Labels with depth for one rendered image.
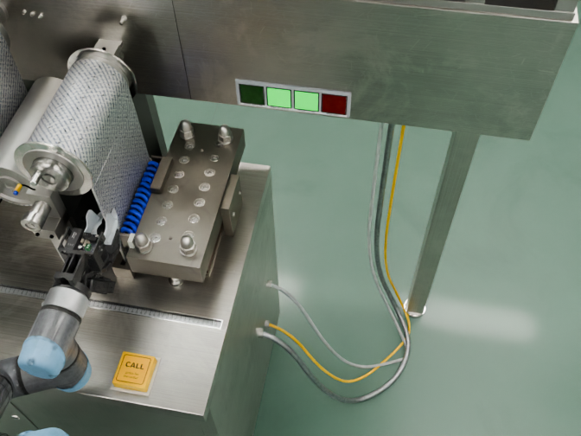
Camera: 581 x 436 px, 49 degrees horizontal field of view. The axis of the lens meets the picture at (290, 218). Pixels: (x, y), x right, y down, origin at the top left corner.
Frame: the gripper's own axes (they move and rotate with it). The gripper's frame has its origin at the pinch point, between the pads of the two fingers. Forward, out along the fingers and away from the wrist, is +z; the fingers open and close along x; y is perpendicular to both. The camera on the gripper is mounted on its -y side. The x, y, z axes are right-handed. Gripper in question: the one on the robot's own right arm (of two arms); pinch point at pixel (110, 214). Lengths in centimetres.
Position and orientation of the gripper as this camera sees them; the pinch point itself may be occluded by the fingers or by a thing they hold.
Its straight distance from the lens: 137.5
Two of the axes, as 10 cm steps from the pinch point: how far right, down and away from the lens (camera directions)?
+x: -9.8, -1.4, 1.2
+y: -0.2, -5.9, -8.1
